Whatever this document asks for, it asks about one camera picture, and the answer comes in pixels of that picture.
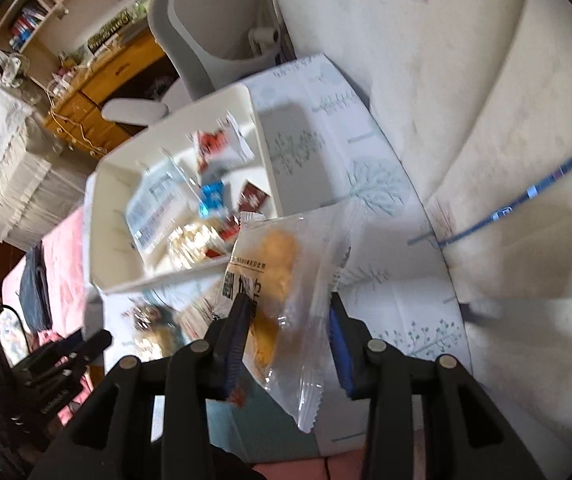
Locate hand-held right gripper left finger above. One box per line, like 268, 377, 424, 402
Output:
28, 292, 252, 480

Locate grey office chair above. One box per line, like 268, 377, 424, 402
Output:
101, 0, 297, 126

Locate white plastic storage bin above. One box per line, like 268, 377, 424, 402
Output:
88, 82, 287, 295

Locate blue and white candy packet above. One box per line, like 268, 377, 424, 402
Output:
198, 182, 227, 216

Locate red round-print snack packet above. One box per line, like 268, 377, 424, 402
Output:
193, 115, 254, 171

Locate lace-covered cabinet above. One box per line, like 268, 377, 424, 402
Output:
0, 77, 97, 251

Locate clear rice cracker packet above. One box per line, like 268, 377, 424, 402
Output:
168, 220, 222, 271

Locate blue jeans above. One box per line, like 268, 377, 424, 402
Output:
18, 242, 54, 333

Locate dark clothing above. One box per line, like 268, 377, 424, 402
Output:
206, 442, 287, 480

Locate pink blanket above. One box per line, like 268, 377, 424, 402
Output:
1, 205, 107, 421

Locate white floral curtain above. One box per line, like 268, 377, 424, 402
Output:
261, 0, 572, 480

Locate dark red snack packet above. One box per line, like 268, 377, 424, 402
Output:
237, 180, 273, 216

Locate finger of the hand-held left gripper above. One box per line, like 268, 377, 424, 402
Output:
38, 330, 84, 359
28, 330, 113, 383

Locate floral quilt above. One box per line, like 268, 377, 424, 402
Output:
0, 310, 32, 366

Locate tree print tablecloth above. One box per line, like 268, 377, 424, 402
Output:
83, 52, 477, 461

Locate wooden desk with drawers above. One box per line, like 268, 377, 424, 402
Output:
41, 25, 182, 153

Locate large light blue snack packet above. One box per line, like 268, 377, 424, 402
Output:
125, 165, 202, 261

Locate teal striped table runner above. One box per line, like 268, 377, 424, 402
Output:
206, 400, 327, 461

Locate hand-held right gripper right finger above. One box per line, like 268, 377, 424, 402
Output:
328, 291, 549, 480

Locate clear bag of yellow snacks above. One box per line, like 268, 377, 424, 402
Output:
213, 205, 354, 433

